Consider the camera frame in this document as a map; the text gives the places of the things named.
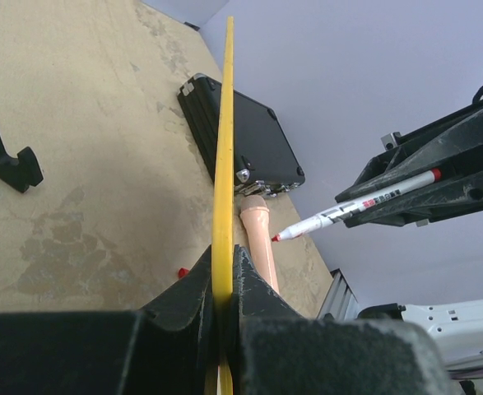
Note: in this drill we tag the yellow framed whiteboard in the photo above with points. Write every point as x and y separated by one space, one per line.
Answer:
222 231

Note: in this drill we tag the wire whiteboard stand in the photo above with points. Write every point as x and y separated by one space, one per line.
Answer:
20 172

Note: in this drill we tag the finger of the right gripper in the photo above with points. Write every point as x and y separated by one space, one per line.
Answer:
447 199
422 150

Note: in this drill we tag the red marker cap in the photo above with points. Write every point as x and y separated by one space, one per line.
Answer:
182 272

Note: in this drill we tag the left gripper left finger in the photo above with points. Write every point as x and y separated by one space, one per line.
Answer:
165 347

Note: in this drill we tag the black hard case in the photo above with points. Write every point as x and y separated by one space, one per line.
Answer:
264 162

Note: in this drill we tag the pink toy microphone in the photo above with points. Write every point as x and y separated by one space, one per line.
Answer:
255 217

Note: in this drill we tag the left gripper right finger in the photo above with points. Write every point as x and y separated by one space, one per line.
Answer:
278 351

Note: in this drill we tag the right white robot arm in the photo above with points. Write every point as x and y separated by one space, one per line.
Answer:
457 329

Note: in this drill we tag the red whiteboard marker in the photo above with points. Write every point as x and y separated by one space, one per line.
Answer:
345 210

